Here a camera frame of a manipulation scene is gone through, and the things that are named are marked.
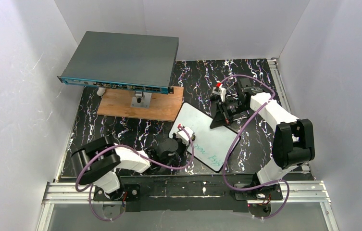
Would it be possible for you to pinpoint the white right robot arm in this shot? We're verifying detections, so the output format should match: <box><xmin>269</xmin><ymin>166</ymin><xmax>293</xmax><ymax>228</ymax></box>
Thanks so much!
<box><xmin>210</xmin><ymin>75</ymin><xmax>315</xmax><ymax>193</ymax></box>

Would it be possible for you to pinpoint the small whiteboard black frame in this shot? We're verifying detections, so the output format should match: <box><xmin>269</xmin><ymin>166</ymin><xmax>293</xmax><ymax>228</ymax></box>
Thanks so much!
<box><xmin>168</xmin><ymin>103</ymin><xmax>237</xmax><ymax>173</ymax></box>

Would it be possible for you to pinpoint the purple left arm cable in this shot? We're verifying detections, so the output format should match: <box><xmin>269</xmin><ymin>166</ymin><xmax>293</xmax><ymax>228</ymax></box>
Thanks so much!
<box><xmin>75</xmin><ymin>126</ymin><xmax>196</xmax><ymax>222</ymax></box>

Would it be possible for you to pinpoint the grey metal bracket stand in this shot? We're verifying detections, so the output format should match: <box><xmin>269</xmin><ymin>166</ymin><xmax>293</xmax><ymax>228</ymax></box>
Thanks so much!
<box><xmin>131</xmin><ymin>91</ymin><xmax>152</xmax><ymax>108</ymax></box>

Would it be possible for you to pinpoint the white cylinder switch foot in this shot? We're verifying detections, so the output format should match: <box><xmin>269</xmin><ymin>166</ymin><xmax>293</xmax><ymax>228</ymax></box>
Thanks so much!
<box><xmin>96</xmin><ymin>87</ymin><xmax>106</xmax><ymax>97</ymax></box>

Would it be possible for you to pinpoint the aluminium front frame rail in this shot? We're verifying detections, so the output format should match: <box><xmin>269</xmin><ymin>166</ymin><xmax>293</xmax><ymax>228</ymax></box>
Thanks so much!
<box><xmin>36</xmin><ymin>180</ymin><xmax>339</xmax><ymax>231</ymax></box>

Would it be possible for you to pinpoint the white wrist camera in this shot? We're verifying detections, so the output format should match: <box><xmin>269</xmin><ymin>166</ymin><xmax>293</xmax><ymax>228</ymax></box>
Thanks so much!
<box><xmin>212</xmin><ymin>82</ymin><xmax>226</xmax><ymax>102</ymax></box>
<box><xmin>175</xmin><ymin>124</ymin><xmax>196</xmax><ymax>146</ymax></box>

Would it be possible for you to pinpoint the grey network switch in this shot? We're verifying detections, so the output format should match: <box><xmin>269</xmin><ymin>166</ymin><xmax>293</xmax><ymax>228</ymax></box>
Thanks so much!
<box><xmin>58</xmin><ymin>31</ymin><xmax>179</xmax><ymax>94</ymax></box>

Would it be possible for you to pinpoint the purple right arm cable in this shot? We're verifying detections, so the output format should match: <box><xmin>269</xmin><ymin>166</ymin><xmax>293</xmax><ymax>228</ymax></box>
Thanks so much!
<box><xmin>217</xmin><ymin>75</ymin><xmax>290</xmax><ymax>220</ymax></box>

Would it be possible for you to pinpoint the plywood board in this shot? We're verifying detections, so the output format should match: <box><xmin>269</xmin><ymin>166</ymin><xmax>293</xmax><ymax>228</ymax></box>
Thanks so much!
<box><xmin>97</xmin><ymin>87</ymin><xmax>184</xmax><ymax>122</ymax></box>

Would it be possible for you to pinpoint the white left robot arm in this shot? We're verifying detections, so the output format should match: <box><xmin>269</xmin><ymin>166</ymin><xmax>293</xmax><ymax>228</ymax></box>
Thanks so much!
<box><xmin>71</xmin><ymin>135</ymin><xmax>190</xmax><ymax>200</ymax></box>

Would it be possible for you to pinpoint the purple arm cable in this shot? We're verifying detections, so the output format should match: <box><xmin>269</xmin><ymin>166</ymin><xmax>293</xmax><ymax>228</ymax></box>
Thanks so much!
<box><xmin>217</xmin><ymin>75</ymin><xmax>290</xmax><ymax>220</ymax></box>
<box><xmin>75</xmin><ymin>126</ymin><xmax>196</xmax><ymax>222</ymax></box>

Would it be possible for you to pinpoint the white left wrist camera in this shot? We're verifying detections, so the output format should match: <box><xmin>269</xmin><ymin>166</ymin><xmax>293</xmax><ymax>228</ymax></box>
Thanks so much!
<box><xmin>175</xmin><ymin>124</ymin><xmax>196</xmax><ymax>146</ymax></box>

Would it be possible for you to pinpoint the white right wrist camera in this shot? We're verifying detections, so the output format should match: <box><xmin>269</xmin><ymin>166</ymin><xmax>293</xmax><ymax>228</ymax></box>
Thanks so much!
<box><xmin>212</xmin><ymin>82</ymin><xmax>226</xmax><ymax>102</ymax></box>

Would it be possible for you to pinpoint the aluminium right side rail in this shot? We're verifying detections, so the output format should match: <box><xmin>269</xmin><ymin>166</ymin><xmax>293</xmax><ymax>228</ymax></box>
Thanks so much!
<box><xmin>267</xmin><ymin>58</ymin><xmax>291</xmax><ymax>113</ymax></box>

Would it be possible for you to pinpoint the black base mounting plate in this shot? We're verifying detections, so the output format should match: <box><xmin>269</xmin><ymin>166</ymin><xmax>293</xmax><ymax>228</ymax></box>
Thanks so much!
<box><xmin>93</xmin><ymin>173</ymin><xmax>283</xmax><ymax>213</ymax></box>

